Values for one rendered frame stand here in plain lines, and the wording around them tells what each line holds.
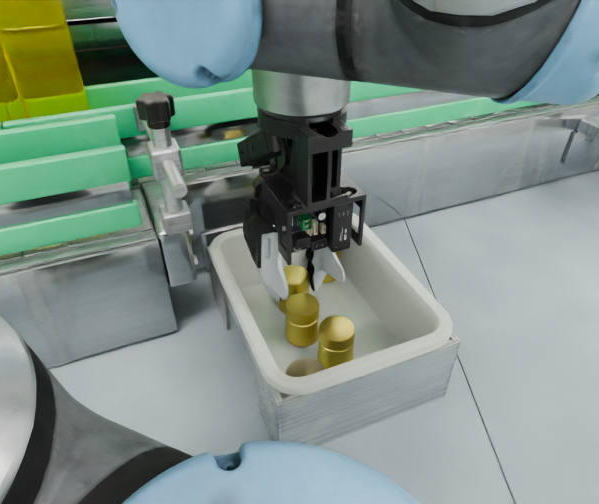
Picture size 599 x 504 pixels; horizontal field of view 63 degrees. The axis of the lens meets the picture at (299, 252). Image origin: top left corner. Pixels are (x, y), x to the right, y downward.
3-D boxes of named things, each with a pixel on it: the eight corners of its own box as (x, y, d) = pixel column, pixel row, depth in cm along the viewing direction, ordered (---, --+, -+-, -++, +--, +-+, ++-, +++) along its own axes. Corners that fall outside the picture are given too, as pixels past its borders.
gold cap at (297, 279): (314, 310, 54) (315, 280, 51) (285, 319, 53) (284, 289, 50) (301, 290, 56) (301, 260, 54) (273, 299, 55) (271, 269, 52)
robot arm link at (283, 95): (237, 41, 37) (332, 30, 40) (241, 100, 40) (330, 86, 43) (272, 69, 32) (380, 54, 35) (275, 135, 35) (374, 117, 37)
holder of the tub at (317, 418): (324, 241, 67) (326, 192, 63) (445, 396, 47) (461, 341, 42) (201, 272, 62) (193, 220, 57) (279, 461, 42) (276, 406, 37)
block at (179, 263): (184, 232, 58) (175, 180, 53) (204, 281, 51) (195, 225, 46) (153, 239, 57) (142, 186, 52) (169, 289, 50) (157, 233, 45)
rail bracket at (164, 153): (171, 172, 55) (150, 57, 47) (209, 258, 42) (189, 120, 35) (144, 177, 54) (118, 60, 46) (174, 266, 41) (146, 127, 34)
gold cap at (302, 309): (325, 340, 50) (326, 309, 47) (293, 351, 49) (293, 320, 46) (310, 318, 53) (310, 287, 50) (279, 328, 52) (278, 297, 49)
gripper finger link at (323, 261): (331, 318, 50) (321, 250, 44) (307, 283, 54) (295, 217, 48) (358, 306, 50) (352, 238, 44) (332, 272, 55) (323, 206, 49)
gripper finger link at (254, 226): (244, 270, 47) (252, 189, 42) (239, 261, 48) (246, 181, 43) (288, 264, 49) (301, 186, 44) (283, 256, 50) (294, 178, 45)
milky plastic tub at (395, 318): (343, 260, 63) (347, 202, 58) (448, 394, 47) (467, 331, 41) (211, 295, 58) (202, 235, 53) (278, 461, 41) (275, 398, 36)
